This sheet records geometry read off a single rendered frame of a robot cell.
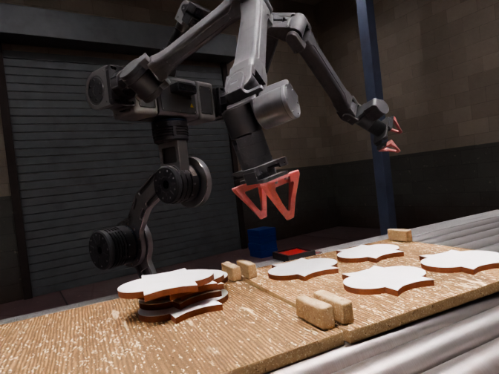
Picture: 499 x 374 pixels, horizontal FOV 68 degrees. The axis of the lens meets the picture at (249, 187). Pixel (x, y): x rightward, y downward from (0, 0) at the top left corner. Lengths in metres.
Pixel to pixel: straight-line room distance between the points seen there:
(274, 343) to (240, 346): 0.04
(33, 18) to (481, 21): 5.61
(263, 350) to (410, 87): 6.17
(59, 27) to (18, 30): 0.43
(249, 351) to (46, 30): 5.08
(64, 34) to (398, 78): 4.87
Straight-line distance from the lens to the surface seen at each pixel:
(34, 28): 5.32
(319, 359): 0.44
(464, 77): 6.07
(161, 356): 0.45
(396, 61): 6.67
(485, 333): 0.52
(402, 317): 0.50
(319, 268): 0.67
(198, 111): 1.48
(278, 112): 0.59
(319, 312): 0.45
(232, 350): 0.43
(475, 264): 0.68
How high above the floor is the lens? 1.11
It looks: 1 degrees down
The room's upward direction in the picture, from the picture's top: 6 degrees counter-clockwise
